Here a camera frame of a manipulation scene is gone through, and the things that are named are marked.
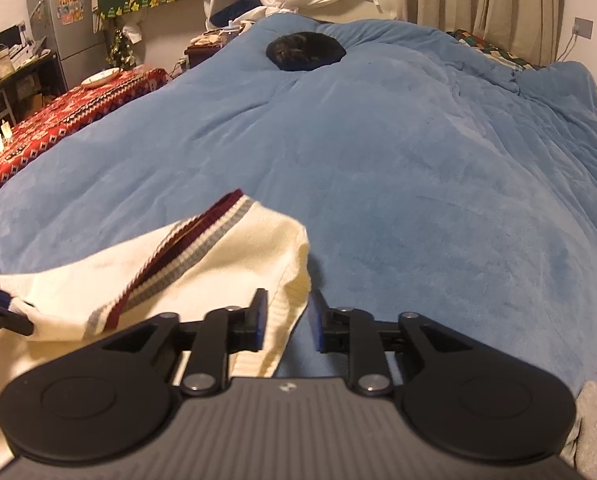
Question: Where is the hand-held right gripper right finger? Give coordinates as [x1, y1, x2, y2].
[308, 290, 484, 396]

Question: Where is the black shelf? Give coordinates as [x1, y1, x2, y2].
[0, 50, 66, 133]

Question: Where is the black curled cat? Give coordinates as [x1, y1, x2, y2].
[266, 31, 346, 72]

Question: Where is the grey socket cable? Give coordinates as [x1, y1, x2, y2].
[558, 30, 579, 63]

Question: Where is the blue fleece blanket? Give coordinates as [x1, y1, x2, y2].
[0, 12, 597, 396]

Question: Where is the cream knit sweater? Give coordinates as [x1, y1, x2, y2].
[0, 189, 313, 466]

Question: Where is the small Christmas tree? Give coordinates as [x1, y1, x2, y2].
[107, 25, 136, 71]

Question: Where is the plaid pillow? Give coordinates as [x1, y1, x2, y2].
[445, 29, 546, 72]

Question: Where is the grey fridge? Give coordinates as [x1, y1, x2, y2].
[26, 0, 102, 92]

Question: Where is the red patterned tablecloth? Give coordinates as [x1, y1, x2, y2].
[0, 67, 170, 204]

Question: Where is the white plate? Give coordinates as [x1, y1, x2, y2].
[81, 67, 122, 88]

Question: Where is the wooden nightstand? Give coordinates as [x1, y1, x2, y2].
[184, 22, 254, 68]

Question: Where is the dark blue cloth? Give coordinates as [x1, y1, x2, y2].
[209, 4, 268, 31]

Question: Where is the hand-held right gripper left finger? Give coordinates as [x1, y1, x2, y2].
[101, 287, 269, 396]

